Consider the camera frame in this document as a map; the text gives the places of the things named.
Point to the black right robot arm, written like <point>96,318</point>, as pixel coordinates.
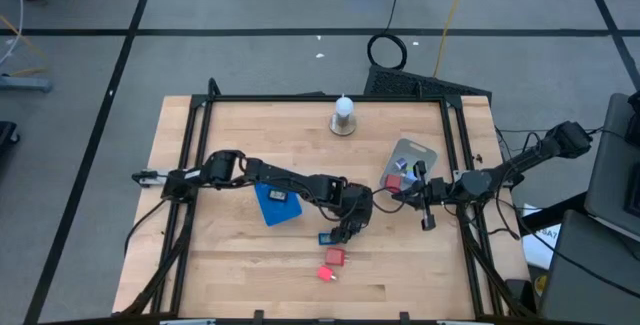
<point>525,157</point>

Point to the white paper sheet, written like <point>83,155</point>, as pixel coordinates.
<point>537,250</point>

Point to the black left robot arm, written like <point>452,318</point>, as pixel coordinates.
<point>290,181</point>

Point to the white plastic bin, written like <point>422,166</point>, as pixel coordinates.
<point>417,150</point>

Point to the black perforated mat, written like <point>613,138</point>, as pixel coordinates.
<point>400,82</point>

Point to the black floor object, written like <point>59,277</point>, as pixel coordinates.
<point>7,134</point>

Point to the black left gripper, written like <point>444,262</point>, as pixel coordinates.
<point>357,205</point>

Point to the red wall charger plug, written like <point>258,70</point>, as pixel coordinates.
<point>393,183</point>
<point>334,256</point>

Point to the grey equipment box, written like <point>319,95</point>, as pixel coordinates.
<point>590,275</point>

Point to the white bulb brass lamp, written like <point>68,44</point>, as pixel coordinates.
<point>343,124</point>

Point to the small blue square box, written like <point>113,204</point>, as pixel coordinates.
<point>325,239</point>

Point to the black metal table frame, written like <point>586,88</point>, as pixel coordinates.
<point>280,98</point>

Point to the blue plastic basket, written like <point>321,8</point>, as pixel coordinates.
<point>280,215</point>

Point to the pink wall charger plug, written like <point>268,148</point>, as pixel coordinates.
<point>325,273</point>

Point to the pale blue small charger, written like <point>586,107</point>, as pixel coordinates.
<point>410,178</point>

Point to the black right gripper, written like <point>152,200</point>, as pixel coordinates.
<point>432,192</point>

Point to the lavender wall charger plug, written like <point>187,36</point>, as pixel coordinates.
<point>400,164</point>

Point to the white frame bracket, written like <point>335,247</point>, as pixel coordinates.
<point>187,322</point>
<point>457,322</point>

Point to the grey floor base bar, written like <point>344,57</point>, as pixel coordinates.
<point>25,84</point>

